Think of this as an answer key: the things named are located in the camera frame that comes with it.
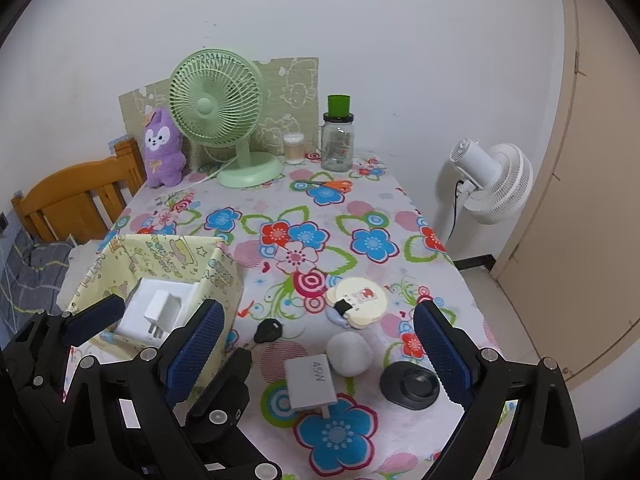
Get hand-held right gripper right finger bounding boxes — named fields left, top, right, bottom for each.
left=413, top=299, right=583, bottom=480

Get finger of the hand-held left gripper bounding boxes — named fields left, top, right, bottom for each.
left=186, top=347, right=252, bottom=443
left=0, top=296, right=127, bottom=411

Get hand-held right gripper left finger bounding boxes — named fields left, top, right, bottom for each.
left=65, top=299, right=281, bottom=480

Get black round case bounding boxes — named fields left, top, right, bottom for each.
left=379, top=361, right=451, bottom=411

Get black car key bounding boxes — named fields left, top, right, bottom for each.
left=252, top=317, right=285, bottom=346

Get yellow cartoon print storage box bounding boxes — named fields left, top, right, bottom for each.
left=65, top=232, right=246, bottom=361

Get grey charger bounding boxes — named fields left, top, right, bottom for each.
left=284, top=354, right=341, bottom=418

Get white round ball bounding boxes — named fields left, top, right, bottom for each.
left=326, top=331, right=374, bottom=376

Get cream round cartoon mirror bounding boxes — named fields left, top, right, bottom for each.
left=325, top=276, right=388, bottom=331

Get white square box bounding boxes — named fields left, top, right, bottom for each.
left=114, top=277, right=201, bottom=348

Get white pillow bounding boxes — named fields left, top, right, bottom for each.
left=60, top=240, right=108, bottom=311

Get grey plaid bedding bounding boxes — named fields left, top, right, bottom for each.
left=0, top=230, right=73, bottom=331

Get wooden chair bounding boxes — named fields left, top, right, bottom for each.
left=11, top=137, right=148, bottom=246

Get white standing fan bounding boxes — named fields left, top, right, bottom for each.
left=432, top=137, right=535, bottom=256

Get purple plush toy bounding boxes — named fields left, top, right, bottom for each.
left=143, top=108, right=188, bottom=189

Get glass jar with green lid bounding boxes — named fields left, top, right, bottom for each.
left=320, top=95, right=357, bottom=172

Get clear cotton swab container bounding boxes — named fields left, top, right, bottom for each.
left=283, top=132, right=306, bottom=165

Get green desk fan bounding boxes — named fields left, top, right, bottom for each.
left=168, top=49, right=283, bottom=188

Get black fan power cable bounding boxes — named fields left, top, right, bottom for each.
left=447, top=180, right=473, bottom=248

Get white fan power cable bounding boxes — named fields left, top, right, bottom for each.
left=150, top=156, right=238, bottom=201

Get orange handled scissors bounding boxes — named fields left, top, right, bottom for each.
left=295, top=178, right=353, bottom=192

